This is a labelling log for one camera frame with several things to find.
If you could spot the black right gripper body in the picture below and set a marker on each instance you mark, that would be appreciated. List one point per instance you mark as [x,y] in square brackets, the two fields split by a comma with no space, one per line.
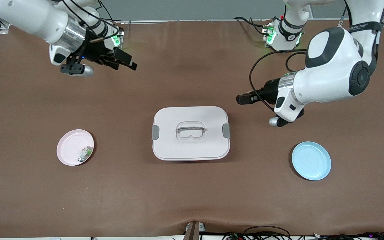
[94,52]

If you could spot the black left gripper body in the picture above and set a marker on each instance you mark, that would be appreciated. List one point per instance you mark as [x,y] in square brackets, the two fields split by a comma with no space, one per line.
[269,92]

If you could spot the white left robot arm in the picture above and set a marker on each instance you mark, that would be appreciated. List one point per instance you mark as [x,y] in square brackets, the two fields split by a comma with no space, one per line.
[328,73]

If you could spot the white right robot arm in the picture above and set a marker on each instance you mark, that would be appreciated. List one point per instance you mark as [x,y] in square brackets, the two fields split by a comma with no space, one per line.
[28,16]

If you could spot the grey box latch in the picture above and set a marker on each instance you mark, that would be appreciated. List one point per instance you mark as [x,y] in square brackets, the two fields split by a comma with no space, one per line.
[226,130]
[155,132]

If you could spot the light blue round plate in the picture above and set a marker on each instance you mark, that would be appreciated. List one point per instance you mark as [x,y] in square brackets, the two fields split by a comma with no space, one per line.
[312,161]

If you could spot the pale pink lidded box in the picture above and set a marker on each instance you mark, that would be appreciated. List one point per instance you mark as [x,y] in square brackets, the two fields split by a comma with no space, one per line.
[192,150]

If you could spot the pink round plate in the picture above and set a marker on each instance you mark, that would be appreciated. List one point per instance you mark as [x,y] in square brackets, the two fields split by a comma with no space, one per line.
[72,143]

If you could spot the brown table mat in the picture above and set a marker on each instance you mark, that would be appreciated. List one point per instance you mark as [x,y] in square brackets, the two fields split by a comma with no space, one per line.
[192,193]

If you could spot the green and white switch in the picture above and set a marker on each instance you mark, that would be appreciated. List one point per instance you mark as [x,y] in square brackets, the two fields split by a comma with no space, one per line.
[85,154]

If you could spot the metal table edge bracket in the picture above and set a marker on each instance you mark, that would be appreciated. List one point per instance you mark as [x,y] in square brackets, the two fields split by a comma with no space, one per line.
[193,231]

